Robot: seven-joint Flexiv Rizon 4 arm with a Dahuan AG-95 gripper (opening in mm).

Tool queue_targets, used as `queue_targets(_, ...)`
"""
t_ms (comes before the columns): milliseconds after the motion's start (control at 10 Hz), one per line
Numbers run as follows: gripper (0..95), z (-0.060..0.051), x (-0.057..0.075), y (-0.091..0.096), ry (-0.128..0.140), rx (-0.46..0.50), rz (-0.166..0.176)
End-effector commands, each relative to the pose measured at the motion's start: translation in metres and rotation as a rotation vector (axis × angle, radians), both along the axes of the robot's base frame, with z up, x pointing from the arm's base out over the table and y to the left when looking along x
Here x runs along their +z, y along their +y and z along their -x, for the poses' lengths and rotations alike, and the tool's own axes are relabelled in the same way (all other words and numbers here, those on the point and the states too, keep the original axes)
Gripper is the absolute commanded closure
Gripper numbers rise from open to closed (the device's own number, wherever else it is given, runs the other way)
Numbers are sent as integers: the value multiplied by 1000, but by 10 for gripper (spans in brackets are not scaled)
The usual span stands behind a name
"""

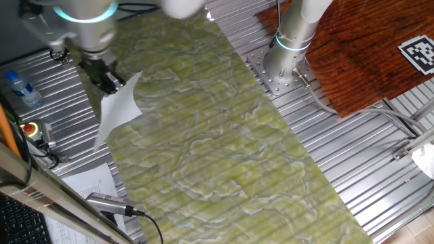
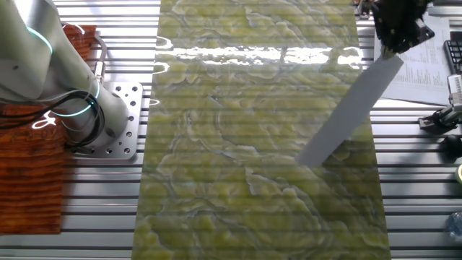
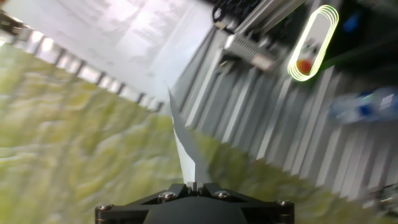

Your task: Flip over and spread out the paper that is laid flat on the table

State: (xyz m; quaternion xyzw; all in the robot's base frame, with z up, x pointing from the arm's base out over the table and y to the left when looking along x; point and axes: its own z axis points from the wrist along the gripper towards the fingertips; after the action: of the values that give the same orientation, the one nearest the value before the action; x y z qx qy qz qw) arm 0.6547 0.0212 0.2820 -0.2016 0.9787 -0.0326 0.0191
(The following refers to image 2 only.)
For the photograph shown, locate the black arm base cable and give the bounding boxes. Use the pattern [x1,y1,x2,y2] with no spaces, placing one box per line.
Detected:
[0,90,106,149]

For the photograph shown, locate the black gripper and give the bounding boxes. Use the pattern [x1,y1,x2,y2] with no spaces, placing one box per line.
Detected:
[371,0,436,61]

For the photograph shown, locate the printed white paper sheet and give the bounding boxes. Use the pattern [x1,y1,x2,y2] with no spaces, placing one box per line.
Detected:
[373,10,452,106]

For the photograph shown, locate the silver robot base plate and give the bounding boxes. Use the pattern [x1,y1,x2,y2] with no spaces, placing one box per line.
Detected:
[68,81,144,160]

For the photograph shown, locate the green marble pattern mat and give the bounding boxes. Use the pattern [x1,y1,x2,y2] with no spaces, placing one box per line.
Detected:
[131,0,393,260]

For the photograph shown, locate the black round knob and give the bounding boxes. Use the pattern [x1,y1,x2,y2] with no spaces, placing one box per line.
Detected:
[440,134,462,159]

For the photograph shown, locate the grey base cable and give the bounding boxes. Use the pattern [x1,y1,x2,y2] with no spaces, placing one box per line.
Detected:
[93,34,108,85]

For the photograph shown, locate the black keyboard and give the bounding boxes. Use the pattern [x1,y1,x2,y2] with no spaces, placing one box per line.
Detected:
[443,31,462,75]

